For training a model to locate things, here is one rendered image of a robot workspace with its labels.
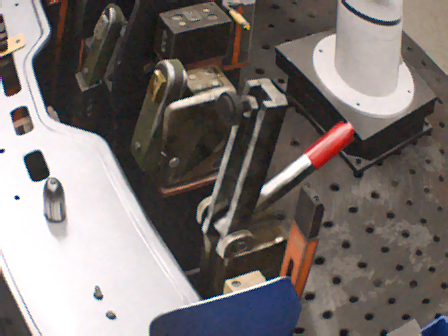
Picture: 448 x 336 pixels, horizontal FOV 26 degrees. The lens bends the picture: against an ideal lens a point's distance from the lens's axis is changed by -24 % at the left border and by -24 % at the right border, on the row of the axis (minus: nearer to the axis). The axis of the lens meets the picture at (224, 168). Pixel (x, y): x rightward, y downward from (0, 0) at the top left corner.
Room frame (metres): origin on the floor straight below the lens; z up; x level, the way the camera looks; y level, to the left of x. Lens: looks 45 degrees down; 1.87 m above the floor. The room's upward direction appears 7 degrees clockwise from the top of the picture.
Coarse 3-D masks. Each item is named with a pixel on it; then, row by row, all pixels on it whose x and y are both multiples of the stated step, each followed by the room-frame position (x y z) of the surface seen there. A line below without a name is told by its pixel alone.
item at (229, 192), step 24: (264, 96) 0.75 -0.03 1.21; (240, 120) 0.72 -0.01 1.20; (264, 120) 0.73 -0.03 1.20; (240, 144) 0.75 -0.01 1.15; (264, 144) 0.73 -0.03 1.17; (240, 168) 0.74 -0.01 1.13; (264, 168) 0.73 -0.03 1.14; (216, 192) 0.74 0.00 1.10; (240, 192) 0.72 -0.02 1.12; (216, 216) 0.74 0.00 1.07; (240, 216) 0.72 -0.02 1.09
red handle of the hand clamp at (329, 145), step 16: (336, 128) 0.79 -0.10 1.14; (352, 128) 0.79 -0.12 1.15; (320, 144) 0.78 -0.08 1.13; (336, 144) 0.78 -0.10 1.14; (304, 160) 0.77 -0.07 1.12; (320, 160) 0.77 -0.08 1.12; (288, 176) 0.76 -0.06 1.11; (304, 176) 0.76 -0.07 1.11; (272, 192) 0.75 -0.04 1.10; (288, 192) 0.76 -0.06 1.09; (256, 208) 0.74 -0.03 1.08
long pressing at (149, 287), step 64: (0, 0) 1.21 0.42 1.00; (0, 128) 0.89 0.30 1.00; (64, 128) 0.90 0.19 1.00; (0, 192) 0.78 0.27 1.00; (128, 192) 0.81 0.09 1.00; (0, 256) 0.68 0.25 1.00; (64, 256) 0.71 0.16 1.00; (128, 256) 0.73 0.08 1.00; (64, 320) 0.61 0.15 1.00; (128, 320) 0.64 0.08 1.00
